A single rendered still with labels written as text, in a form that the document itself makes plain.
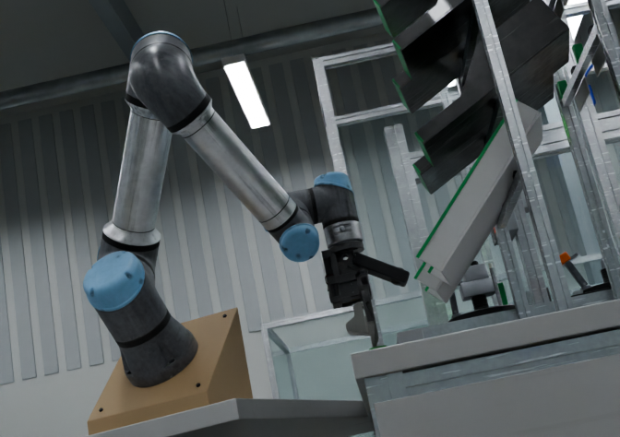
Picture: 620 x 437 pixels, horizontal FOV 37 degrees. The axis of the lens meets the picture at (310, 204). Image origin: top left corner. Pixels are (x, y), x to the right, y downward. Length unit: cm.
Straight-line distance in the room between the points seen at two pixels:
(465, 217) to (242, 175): 48
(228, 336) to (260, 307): 824
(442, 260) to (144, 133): 68
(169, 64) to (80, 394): 891
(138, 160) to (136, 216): 11
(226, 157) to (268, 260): 850
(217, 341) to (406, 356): 82
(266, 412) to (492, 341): 40
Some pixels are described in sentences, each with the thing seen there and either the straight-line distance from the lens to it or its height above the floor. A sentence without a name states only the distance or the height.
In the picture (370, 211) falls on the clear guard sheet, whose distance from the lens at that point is 329.
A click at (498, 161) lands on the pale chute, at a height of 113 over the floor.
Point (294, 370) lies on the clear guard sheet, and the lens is 692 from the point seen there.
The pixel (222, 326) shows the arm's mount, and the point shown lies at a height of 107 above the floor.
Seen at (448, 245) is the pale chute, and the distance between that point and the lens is 139.
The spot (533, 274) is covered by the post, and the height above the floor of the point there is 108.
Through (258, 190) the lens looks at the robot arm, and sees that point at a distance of 172.
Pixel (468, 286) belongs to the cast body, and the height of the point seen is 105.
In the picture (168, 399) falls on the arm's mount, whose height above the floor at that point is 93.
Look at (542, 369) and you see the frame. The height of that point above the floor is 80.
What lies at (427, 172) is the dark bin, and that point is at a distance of 160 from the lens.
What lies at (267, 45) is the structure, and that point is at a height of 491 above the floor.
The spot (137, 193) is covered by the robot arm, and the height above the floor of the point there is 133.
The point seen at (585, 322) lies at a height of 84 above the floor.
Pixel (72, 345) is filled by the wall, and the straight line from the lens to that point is 1054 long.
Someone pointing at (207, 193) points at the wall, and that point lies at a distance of 1050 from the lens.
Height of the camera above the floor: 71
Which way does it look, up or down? 17 degrees up
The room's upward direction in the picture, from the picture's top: 11 degrees counter-clockwise
